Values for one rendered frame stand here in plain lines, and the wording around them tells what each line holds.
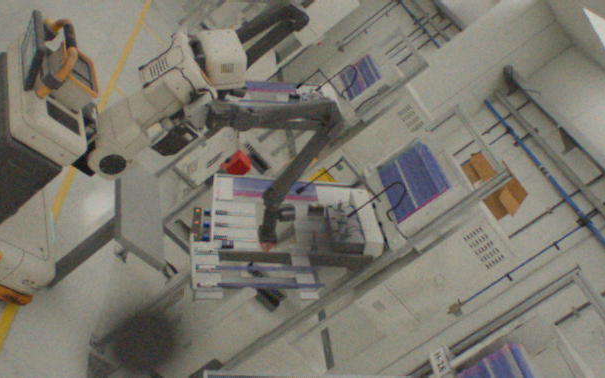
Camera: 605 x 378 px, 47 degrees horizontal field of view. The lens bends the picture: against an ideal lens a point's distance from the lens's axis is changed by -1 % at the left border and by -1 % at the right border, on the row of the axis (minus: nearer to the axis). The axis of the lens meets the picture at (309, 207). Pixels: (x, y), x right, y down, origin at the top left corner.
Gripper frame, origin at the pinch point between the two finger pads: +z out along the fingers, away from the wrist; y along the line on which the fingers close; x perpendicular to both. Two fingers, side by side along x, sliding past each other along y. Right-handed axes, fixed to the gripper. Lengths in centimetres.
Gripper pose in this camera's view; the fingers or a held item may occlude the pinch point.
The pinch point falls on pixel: (265, 250)
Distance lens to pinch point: 289.6
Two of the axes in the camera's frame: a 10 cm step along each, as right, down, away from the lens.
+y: -1.6, -5.8, 8.0
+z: -1.6, 8.1, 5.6
